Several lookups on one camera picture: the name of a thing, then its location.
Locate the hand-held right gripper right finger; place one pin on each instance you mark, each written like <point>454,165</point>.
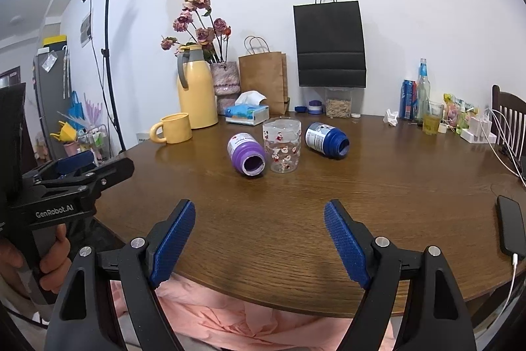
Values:
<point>345,240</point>

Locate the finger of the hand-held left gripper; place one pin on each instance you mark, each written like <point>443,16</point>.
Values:
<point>76,164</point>
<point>115,170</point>

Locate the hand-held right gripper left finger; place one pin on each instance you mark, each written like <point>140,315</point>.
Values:
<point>174,244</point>

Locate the blue bottle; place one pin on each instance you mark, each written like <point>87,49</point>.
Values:
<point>324,137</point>

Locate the purple bottle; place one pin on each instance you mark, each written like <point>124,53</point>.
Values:
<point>242,147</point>

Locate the clear printed cup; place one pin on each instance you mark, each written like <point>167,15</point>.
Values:
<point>281,153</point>

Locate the person's left hand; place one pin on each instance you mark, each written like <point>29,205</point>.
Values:
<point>55,256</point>

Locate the yellow plastic toy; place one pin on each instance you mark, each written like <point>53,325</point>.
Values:
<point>63,133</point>

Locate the blue tote bag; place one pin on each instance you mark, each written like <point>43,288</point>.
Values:
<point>76,108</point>

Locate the yellow mug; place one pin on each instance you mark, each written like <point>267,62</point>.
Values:
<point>174,129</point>

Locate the grey refrigerator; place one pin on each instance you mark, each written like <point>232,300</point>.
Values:
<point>51,88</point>

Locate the pink clothing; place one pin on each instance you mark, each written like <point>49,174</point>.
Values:
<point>213,318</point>

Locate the yellow thermos jug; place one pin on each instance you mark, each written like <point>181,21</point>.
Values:
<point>197,96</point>

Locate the yellow box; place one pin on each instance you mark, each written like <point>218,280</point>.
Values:
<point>54,40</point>

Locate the crumpled white tissue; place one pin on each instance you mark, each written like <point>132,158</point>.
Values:
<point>391,117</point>

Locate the clear grain container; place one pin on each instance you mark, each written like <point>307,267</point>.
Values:
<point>338,106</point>

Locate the small purple white jar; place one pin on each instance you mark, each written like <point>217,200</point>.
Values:
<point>314,108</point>

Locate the pink vase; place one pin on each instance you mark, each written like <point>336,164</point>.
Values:
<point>225,79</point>

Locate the blue tissue box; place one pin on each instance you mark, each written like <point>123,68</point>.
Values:
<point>246,114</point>

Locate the glass of yellow drink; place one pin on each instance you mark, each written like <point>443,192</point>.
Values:
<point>432,122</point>

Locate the blue drink can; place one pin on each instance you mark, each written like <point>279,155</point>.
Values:
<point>407,100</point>

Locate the clear glass bottle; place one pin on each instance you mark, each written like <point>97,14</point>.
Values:
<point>423,92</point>

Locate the black smartphone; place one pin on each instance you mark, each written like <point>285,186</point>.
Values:
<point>511,223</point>

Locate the white power strip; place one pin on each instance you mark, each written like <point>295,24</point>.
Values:
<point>478,135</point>

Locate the colourful snack packets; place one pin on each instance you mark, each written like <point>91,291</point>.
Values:
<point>456,108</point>

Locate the brown paper bag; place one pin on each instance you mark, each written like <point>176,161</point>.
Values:
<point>263,75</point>

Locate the black paper bag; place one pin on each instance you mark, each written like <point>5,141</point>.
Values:
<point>328,38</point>

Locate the dark wooden chair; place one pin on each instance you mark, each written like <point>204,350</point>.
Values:
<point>513,100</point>

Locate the white wall outlet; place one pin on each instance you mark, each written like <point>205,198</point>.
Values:
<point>143,137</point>

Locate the wall paper sheet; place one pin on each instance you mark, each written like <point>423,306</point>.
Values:
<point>86,30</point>

